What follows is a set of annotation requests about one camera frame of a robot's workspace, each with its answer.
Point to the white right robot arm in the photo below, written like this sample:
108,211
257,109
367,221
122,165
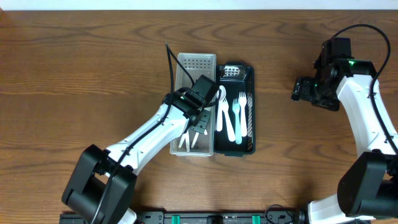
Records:
368,190

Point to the white plastic spoon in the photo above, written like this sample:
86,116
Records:
195,140
219,120
182,140

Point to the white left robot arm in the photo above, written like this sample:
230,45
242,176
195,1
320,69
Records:
101,186

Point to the pale green plastic fork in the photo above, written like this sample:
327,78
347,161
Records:
237,130

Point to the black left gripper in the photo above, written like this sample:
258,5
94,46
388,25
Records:
202,125

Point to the white plastic fork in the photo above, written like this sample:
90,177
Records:
229,127
242,103

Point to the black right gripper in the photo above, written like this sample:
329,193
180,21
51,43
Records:
301,90

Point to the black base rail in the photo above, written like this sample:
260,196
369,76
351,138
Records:
273,214

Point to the clear perforated plastic basket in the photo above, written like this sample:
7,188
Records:
197,65

